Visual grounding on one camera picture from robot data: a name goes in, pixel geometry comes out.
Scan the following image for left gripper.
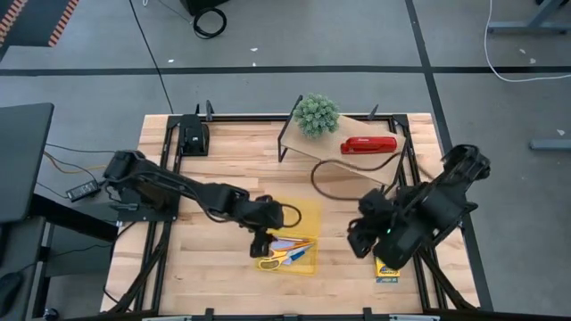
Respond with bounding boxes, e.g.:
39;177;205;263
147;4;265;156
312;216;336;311
243;194;286;259

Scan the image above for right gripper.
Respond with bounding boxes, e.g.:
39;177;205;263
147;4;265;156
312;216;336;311
347;189;398;259

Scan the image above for white sticky note pad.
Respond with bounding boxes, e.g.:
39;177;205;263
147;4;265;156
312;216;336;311
270;237;310;268

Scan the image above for yellow-handled scissors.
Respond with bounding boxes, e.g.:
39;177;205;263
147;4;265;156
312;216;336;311
257;240;316;272

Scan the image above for crayon box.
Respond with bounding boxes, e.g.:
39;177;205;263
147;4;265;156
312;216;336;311
374;256;401;284

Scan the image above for yellow transparent pencil case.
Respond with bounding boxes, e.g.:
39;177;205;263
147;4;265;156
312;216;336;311
255;197;323;276

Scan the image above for red stapler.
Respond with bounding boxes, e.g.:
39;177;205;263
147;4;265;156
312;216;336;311
340;136;398;156

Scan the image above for wooden shelf riser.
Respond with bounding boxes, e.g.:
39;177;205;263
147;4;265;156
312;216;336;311
277;94;408;187

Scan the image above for green artificial potted plant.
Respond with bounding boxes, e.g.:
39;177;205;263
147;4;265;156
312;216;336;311
292;93;341;139

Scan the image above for black power adapter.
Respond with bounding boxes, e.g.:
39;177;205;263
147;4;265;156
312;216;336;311
65;179;103;202

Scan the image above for grey desk foot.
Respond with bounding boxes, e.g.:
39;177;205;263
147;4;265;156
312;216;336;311
529;138;571;152

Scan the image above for black equipment box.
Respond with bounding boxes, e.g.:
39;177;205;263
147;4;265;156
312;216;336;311
179;0;231;17

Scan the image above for black desk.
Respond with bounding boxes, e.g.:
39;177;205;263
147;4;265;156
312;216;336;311
0;102;120;321

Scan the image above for grey desk leg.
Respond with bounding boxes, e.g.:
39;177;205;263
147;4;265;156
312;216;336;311
486;0;571;37

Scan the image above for black orange-striped floor mat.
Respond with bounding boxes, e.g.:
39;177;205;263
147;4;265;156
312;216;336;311
0;0;81;48

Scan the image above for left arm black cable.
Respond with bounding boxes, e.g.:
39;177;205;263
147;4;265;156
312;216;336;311
280;203;303;229

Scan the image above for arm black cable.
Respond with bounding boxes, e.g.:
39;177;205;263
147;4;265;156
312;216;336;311
280;203;303;229
310;150;432;202

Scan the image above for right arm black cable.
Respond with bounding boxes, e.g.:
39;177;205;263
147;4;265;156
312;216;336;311
310;150;432;202

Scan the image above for black table-level camera mount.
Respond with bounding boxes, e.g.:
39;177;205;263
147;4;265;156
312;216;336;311
178;113;211;157

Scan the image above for thin black adapter cable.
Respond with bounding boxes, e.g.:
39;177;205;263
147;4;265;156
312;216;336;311
35;142;118;200

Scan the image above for long black floor cable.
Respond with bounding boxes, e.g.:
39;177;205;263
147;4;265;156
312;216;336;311
127;0;175;115

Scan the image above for yellow cable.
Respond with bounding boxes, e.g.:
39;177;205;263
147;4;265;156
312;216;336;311
43;150;111;176

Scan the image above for white floor cable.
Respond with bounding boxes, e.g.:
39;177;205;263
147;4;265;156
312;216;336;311
484;0;571;84

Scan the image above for coiled black cable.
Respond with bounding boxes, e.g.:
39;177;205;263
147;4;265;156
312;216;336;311
192;6;228;40

